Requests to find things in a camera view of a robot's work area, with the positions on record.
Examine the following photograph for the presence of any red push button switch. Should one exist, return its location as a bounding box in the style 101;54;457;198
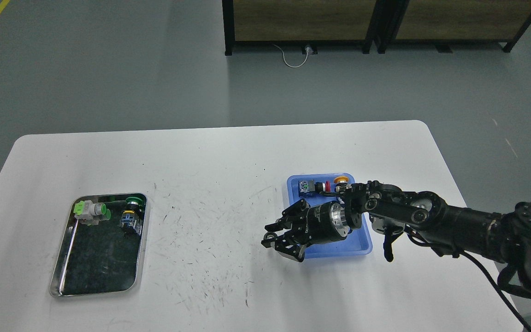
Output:
298;179;330;198

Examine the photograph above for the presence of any black frame wooden cabinet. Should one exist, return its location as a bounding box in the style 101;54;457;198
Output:
374;0;531;54
222;0;386;56

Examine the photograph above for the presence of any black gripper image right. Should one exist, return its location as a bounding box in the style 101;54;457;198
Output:
261;200;352;262

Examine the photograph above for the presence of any light green push button switch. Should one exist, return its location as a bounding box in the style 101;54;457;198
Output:
72;200;111;225

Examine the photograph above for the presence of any white cable on floor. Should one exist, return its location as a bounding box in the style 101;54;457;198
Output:
272;43;314;68

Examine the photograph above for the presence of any yellow push button switch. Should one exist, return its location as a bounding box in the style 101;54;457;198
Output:
334;176;350;194

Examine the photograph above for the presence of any silver metal tray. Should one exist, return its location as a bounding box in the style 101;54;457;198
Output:
49;193;149;298

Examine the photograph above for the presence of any blue plastic tray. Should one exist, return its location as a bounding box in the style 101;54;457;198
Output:
286;172;373;259

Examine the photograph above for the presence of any black gear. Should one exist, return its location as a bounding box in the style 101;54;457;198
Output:
263;233;277;243

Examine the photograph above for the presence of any black frame wooden cabinet right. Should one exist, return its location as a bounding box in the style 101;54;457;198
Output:
374;0;531;54

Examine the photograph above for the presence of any black frame wooden cabinet left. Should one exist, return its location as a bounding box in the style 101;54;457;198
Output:
222;0;386;56

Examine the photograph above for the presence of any dark green push button switch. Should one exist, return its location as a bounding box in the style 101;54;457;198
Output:
119;197;145;236

